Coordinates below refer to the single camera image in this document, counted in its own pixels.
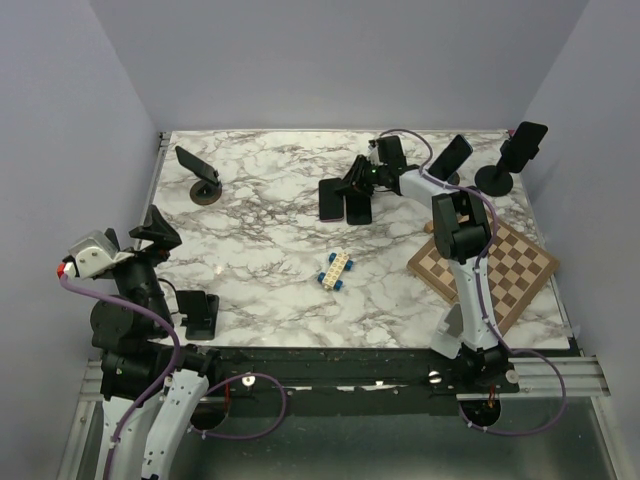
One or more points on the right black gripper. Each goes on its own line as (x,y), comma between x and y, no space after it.
(353,181)

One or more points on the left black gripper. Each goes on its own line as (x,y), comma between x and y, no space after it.
(155,228)

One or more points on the black smartphone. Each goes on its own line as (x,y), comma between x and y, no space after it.
(358,210)

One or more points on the black phone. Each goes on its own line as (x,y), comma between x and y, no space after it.
(330,201)
(198,167)
(524,144)

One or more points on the blue-edged phone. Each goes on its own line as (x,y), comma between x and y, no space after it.
(451,158)

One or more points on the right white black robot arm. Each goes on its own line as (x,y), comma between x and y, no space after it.
(468,333)

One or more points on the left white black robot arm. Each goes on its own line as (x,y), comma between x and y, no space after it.
(151,383)

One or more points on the round wooden base stand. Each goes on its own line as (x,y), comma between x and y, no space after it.
(205,193)

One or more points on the round wooden stand right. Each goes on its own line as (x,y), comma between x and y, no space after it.
(453,179)

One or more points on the black folding phone stand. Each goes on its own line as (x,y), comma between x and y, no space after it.
(199,312)

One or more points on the black pole phone stand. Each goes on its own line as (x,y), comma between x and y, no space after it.
(496,180)

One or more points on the black phone on pole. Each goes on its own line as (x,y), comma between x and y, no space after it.
(524,144)

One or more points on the white plastic phone stand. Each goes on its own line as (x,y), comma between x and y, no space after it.
(446,339)

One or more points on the toy brick car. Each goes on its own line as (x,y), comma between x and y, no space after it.
(338,264)

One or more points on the wooden chessboard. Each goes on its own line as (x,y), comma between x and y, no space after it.
(518,271)

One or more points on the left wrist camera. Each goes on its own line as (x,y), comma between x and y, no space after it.
(87,259)

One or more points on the aluminium frame rail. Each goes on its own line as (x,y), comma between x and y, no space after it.
(262,246)

